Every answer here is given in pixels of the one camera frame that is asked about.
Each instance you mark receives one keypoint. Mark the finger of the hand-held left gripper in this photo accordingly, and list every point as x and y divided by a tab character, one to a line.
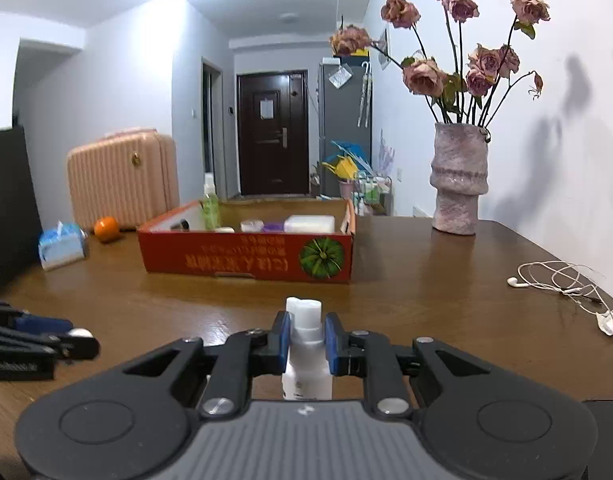
44	324
81	347

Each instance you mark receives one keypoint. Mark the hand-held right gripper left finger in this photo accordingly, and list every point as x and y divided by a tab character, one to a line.
285	335

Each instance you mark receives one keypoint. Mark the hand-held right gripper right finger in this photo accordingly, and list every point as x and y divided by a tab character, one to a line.
331	336

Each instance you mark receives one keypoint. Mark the white round jar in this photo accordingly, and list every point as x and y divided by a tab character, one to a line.
81	333

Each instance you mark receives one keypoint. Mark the white spray bottle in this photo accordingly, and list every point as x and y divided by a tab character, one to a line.
306	360

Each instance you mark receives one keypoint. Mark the red cardboard box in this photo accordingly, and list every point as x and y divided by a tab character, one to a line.
246	257

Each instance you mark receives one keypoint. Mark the small white jar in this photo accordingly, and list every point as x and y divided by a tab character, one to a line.
252	226

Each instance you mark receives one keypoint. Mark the green bottle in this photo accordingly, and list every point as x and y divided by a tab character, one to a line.
211	210

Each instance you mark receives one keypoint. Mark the blue tissue pack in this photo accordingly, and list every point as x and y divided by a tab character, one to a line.
61	247

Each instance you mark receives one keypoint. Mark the white rectangular box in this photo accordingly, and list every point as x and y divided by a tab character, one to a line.
310	224

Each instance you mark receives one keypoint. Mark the orange fruit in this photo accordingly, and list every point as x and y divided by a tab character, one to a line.
107	229

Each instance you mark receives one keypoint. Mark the black bag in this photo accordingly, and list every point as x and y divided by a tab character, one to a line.
9	210

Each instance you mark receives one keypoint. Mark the pink bucket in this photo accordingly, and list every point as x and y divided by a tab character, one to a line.
347	190

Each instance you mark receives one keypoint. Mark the rack of bottles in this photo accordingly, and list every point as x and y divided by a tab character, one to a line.
374	195

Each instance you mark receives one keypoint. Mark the pink ribbed suitcase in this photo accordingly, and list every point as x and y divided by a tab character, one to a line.
121	180

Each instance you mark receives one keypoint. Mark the yellow and blue umbrella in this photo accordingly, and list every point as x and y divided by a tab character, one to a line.
346	162

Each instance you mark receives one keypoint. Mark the dark brown door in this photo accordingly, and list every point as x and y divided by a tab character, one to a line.
271	135

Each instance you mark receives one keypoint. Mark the pink textured vase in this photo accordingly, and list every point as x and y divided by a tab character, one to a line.
459	180

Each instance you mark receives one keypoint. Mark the grey refrigerator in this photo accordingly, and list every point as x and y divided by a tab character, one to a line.
344	110

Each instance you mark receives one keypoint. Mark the paper notice on door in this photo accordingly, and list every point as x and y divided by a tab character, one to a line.
267	109

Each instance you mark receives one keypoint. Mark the hanging folded umbrella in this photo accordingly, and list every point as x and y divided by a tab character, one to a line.
365	95

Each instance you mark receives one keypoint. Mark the clear plastic bag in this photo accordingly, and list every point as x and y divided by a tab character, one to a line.
340	76

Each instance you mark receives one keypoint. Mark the bunch of dried roses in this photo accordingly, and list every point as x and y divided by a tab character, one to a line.
426	75

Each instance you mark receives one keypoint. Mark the yellow box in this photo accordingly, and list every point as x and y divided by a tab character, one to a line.
360	52

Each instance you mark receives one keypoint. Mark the black flat object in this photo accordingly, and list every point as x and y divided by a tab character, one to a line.
606	440

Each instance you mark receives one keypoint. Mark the purple wall decoration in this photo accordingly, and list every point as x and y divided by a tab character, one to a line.
386	155

